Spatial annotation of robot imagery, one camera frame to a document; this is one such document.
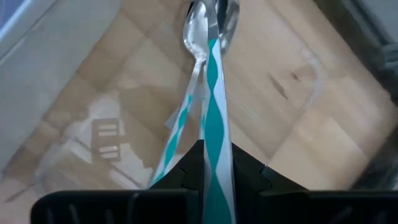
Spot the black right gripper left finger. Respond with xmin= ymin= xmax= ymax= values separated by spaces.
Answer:
xmin=30 ymin=139 xmax=205 ymax=224

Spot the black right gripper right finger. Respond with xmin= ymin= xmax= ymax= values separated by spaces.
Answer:
xmin=231 ymin=142 xmax=398 ymax=224

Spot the teal-white handled silver spoon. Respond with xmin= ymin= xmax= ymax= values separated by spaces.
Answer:
xmin=202 ymin=0 xmax=238 ymax=224
xmin=148 ymin=1 xmax=210 ymax=189
xmin=198 ymin=0 xmax=241 ymax=141

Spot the clear transparent plastic bin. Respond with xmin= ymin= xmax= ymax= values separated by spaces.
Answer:
xmin=0 ymin=0 xmax=398 ymax=224

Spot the white plastic bin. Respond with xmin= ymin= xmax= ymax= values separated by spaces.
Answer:
xmin=0 ymin=0 xmax=124 ymax=175

